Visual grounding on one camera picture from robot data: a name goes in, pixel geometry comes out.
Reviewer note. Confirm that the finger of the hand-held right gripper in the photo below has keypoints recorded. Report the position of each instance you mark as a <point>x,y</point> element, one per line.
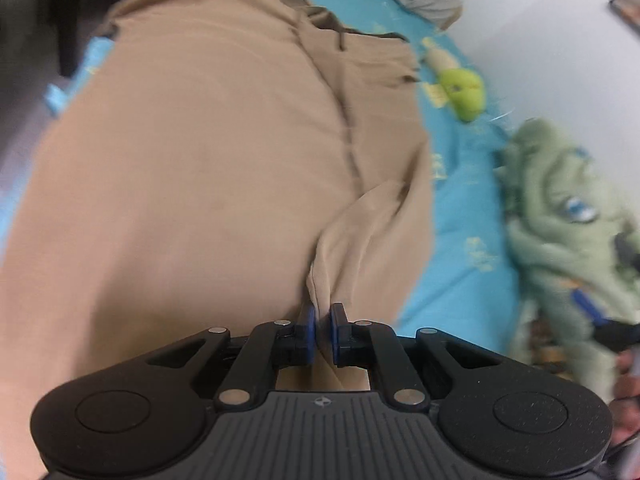
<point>589,307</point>

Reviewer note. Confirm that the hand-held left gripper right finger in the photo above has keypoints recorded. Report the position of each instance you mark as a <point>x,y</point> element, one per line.
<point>334,337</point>

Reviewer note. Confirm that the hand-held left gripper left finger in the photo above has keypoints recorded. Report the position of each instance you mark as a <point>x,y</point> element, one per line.
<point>310,336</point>

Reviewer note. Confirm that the large green plush toy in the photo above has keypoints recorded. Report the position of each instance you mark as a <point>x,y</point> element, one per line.
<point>550,220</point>

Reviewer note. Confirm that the beige pants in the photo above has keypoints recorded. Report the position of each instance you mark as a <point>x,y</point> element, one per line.
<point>200,170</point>

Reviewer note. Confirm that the person's right hand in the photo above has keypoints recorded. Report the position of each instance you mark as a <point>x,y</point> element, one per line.
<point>629,390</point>

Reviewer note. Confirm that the blue printed bedsheet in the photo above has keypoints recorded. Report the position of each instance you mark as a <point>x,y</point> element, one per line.
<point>465,200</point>

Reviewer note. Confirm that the small yellow-green plush toy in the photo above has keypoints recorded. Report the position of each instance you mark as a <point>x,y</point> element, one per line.
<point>462,91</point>

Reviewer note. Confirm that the dark furniture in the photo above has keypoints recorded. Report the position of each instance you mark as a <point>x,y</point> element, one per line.
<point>60,5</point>

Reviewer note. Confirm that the framed wall picture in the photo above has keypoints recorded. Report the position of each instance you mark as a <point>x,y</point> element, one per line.
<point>626,6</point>

